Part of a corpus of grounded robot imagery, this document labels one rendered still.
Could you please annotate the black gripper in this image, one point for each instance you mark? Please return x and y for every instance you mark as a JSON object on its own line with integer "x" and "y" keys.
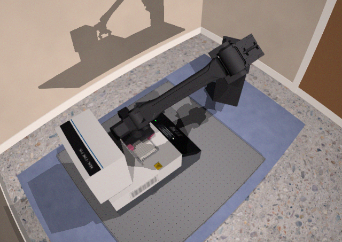
{"x": 137, "y": 135}

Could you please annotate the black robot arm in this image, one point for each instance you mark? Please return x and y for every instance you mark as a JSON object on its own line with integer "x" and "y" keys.
{"x": 235, "y": 57}

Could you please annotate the black and white benchtop lab instrument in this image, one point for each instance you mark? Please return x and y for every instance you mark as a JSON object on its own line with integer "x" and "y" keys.
{"x": 114, "y": 172}

